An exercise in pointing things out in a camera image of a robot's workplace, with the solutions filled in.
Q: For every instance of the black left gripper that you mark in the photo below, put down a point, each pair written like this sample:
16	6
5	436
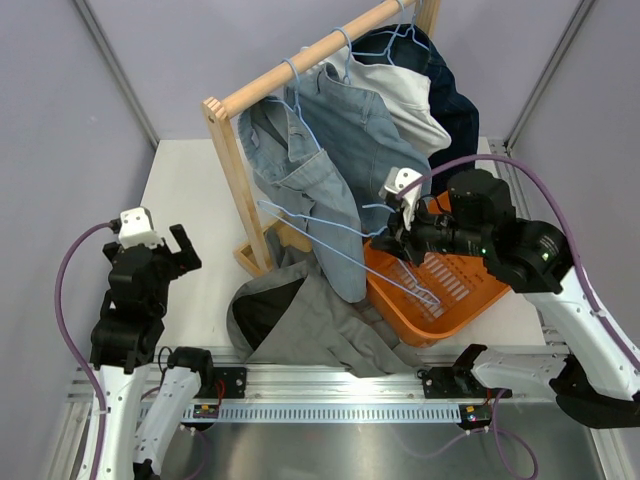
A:
182	261

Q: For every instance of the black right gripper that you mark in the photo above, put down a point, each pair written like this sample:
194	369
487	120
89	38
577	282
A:
399	238

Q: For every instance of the blue wire hanger with skirt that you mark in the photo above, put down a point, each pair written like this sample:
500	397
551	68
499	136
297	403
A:
341	239

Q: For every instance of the grey pleated skirt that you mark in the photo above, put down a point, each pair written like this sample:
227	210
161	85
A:
292	316

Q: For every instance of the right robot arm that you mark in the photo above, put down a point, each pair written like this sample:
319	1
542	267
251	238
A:
597	383

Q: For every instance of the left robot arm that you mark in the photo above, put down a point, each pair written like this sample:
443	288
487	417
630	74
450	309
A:
122	443

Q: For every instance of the light blue denim skirt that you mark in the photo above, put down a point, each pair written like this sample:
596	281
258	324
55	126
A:
356	129

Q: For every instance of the blue hanger of white garment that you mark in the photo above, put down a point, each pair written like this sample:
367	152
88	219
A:
347	55

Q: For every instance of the blue hanger of denim shirt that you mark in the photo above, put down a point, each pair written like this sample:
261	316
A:
297	105

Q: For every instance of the blue hanger of jeans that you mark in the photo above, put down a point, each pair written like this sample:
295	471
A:
403	45

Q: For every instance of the orange plastic basket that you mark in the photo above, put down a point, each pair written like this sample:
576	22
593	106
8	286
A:
462	283

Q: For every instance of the wooden clothes rack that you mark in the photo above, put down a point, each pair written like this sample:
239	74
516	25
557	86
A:
254	256

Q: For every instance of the light blue denim shirt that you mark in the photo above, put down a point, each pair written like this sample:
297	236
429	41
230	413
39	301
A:
292	172

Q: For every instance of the white garment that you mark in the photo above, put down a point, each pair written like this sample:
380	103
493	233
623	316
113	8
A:
406	96

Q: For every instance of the dark navy jeans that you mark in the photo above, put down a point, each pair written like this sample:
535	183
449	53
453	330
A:
454	111

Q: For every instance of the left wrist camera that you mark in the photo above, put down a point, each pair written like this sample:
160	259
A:
135	227

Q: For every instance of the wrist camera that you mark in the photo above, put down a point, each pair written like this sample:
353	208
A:
403	184
135	227

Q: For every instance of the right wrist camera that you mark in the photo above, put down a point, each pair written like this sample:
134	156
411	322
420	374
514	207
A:
403	184

